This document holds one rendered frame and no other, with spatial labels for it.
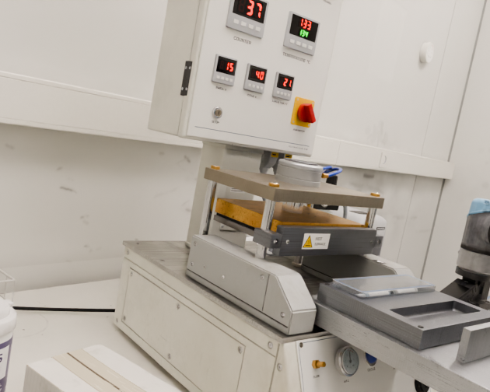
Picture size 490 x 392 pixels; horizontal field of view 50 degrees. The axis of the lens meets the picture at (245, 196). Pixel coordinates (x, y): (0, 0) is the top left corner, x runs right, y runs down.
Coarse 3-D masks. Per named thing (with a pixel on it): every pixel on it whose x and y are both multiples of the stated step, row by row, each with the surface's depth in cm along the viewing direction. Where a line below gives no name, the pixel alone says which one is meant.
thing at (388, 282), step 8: (336, 280) 73; (344, 280) 74; (352, 280) 75; (360, 280) 75; (368, 280) 76; (376, 280) 77; (384, 280) 78; (392, 280) 79; (400, 280) 80; (408, 280) 81; (416, 280) 82; (352, 288) 70; (360, 288) 71; (368, 288) 72; (376, 288) 73; (384, 288) 74; (392, 288) 74; (400, 288) 75; (408, 288) 76
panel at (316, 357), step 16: (336, 336) 75; (304, 352) 70; (320, 352) 72; (304, 368) 70; (320, 368) 71; (336, 368) 73; (368, 368) 78; (384, 368) 80; (304, 384) 69; (320, 384) 71; (336, 384) 73; (352, 384) 75; (368, 384) 77; (384, 384) 79; (400, 384) 82; (416, 384) 84
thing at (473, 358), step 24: (336, 312) 70; (360, 336) 67; (384, 336) 64; (480, 336) 61; (384, 360) 64; (408, 360) 61; (432, 360) 59; (456, 360) 61; (480, 360) 62; (432, 384) 59; (456, 384) 57; (480, 384) 55
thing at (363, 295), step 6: (372, 276) 79; (336, 282) 72; (342, 288) 71; (348, 288) 71; (414, 288) 81; (420, 288) 78; (426, 288) 79; (432, 288) 80; (354, 294) 70; (360, 294) 69; (366, 294) 69; (372, 294) 70; (378, 294) 71; (384, 294) 72; (390, 294) 73; (396, 294) 74; (402, 294) 75
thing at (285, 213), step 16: (224, 208) 91; (240, 208) 87; (256, 208) 88; (288, 208) 91; (304, 208) 99; (224, 224) 90; (240, 224) 87; (256, 224) 84; (272, 224) 81; (288, 224) 80; (304, 224) 83; (320, 224) 85; (336, 224) 88; (352, 224) 91
